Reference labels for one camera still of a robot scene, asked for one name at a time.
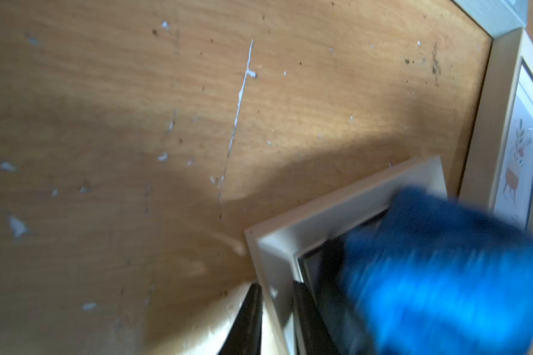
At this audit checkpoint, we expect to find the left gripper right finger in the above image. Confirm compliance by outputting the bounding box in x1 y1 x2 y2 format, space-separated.
293 281 338 354

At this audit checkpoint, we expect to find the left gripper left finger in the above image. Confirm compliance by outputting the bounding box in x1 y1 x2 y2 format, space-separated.
218 283 263 355

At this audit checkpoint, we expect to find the cream picture frame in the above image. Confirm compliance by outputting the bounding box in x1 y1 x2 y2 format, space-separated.
245 156 447 354
459 28 533 233

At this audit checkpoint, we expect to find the blue microfiber cloth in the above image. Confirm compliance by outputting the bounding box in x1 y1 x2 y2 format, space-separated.
319 185 533 355

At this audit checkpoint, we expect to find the light green picture frame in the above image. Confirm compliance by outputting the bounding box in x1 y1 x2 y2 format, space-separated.
453 0 529 38

